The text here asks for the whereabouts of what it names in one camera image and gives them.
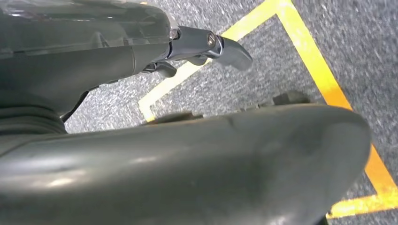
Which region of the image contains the yellow floor tape square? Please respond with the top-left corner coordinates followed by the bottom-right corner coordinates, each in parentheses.
top-left (138, 0), bottom-right (398, 219)

